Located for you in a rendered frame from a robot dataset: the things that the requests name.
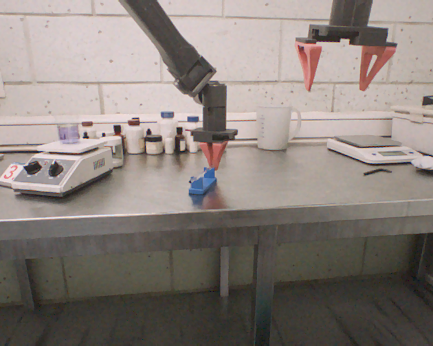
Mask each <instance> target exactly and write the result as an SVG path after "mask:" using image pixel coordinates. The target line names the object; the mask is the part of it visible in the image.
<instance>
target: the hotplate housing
mask: <svg viewBox="0 0 433 346"><path fill-rule="evenodd" d="M33 157H36V158H48V159H69V160H76V162H75V163H74V164H73V166H72V167H71V169H70V170H69V171H68V173H67V175H66V176H65V178H64V179H63V180H62V182H61V183H60V184H59V185H50V184H42V183H26V182H18V181H13V180H14V179H13V180H12V188H14V192H18V193H26V194H40V195H47V196H61V197H63V196H65V195H67V194H69V193H71V192H73V191H75V190H77V189H79V188H81V187H83V186H85V185H87V184H89V183H91V182H93V181H95V180H98V179H100V178H102V177H104V176H106V175H108V174H109V173H111V172H112V171H113V170H112V168H113V159H112V151H111V149H110V147H97V148H94V149H91V150H88V151H85V152H80V153H71V152H48V151H47V152H42V153H39V154H35V155H34V156H33ZM30 160H31V159H30ZM28 162H29V161H28ZM22 169H23V168H22ZM22 169H21V171H22ZM17 176H18V175H17ZM15 178H16V177H15Z"/></svg>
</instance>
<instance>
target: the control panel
mask: <svg viewBox="0 0 433 346"><path fill-rule="evenodd" d="M53 160H56V161H57V162H58V164H59V165H62V166H63V171H62V173H61V174H59V175H58V176H50V175H49V174H48V171H49V167H50V165H51V164H52V161H53ZM33 161H38V162H39V163H40V164H41V165H42V168H41V169H40V170H39V172H38V173H36V174H33V175H29V174H27V172H26V171H25V169H24V168H23V169H22V171H21V172H20V173H19V174H18V176H17V177H16V178H15V179H14V180H13V181H18V182H26V183H42V184H50V185H59V184H60V183H61V182H62V180H63V179H64V178H65V176H66V175H67V173H68V171H69V170H70V169H71V167H72V166H73V164H74V163H75V162H76V160H69V159H48V158H36V157H32V158H31V160H30V161H29V162H28V163H31V162H33ZM46 161H47V162H48V163H47V164H44V162H46Z"/></svg>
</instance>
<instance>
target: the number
mask: <svg viewBox="0 0 433 346"><path fill-rule="evenodd" d="M22 168H23V166H22V165H17V164H13V163H12V165H11V166H10V167H9V168H8V170H7V171H6V173H5V174H4V175H3V176H2V177H1V179H5V180H9V181H12V180H13V179H14V178H15V177H16V176H17V174H18V173H19V172H20V171H21V169H22Z"/></svg>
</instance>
